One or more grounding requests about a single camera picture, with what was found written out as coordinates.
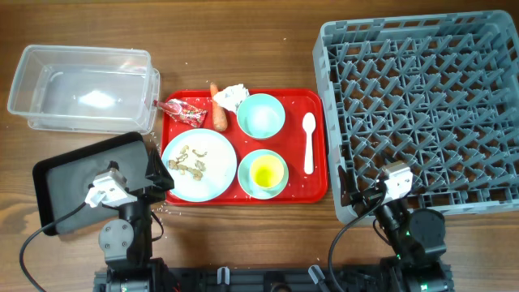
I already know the white plastic spoon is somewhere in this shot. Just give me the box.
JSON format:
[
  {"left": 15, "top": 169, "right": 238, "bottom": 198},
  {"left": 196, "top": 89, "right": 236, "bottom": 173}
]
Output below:
[{"left": 302, "top": 112, "right": 316, "bottom": 174}]

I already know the green bowl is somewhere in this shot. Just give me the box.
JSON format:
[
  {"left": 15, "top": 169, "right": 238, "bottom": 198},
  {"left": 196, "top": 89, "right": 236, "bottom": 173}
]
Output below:
[{"left": 237, "top": 93, "right": 286, "bottom": 140}]

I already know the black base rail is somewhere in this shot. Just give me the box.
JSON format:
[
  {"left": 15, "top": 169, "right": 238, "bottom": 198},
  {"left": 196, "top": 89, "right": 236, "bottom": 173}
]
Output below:
[{"left": 92, "top": 265, "right": 453, "bottom": 292}]

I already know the orange carrot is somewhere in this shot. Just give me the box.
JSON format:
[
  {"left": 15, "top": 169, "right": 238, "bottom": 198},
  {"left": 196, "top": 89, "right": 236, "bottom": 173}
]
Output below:
[{"left": 210, "top": 83, "right": 228, "bottom": 132}]

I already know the grey dishwasher rack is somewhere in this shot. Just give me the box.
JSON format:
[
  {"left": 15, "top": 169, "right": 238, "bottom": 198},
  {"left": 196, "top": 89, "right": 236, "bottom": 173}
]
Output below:
[{"left": 312, "top": 11, "right": 518, "bottom": 223}]

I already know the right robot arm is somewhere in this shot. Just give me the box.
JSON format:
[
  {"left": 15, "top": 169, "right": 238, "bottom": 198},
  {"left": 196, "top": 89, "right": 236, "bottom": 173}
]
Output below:
[{"left": 334, "top": 161, "right": 454, "bottom": 292}]

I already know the white tissue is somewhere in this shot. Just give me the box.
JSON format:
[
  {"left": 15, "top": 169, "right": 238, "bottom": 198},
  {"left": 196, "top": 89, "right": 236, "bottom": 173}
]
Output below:
[{"left": 213, "top": 84, "right": 250, "bottom": 114}]

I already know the red plastic tray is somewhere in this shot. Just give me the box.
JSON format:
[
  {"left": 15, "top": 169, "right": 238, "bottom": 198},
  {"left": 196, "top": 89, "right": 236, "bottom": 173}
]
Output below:
[{"left": 161, "top": 88, "right": 328, "bottom": 206}]

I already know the black waste tray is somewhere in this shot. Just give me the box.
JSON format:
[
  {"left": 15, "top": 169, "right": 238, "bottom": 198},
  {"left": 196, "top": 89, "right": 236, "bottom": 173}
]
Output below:
[{"left": 32, "top": 132, "right": 152, "bottom": 226}]

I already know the yellow cup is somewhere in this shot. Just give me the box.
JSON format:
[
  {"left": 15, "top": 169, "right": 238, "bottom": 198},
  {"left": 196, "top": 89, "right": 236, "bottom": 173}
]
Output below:
[{"left": 250, "top": 154, "right": 285, "bottom": 190}]

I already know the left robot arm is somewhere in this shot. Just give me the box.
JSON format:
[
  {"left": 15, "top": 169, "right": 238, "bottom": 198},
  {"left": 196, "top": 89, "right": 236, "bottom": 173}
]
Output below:
[{"left": 93, "top": 149, "right": 181, "bottom": 292}]

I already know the light blue bowl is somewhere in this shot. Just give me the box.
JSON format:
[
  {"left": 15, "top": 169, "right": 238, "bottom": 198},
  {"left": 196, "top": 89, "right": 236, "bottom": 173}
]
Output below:
[{"left": 237, "top": 149, "right": 289, "bottom": 200}]

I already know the clear plastic bin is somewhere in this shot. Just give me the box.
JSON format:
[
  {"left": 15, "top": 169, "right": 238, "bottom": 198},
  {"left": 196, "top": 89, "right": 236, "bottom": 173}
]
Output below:
[{"left": 6, "top": 45, "right": 161, "bottom": 135}]

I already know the red snack wrapper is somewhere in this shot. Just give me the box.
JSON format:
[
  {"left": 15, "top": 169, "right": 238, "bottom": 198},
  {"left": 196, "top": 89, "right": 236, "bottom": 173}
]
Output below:
[{"left": 153, "top": 99, "right": 208, "bottom": 128}]

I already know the light blue plate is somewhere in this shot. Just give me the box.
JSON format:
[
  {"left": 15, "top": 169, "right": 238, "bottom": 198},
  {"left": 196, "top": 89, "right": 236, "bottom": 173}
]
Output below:
[{"left": 161, "top": 128, "right": 238, "bottom": 203}]

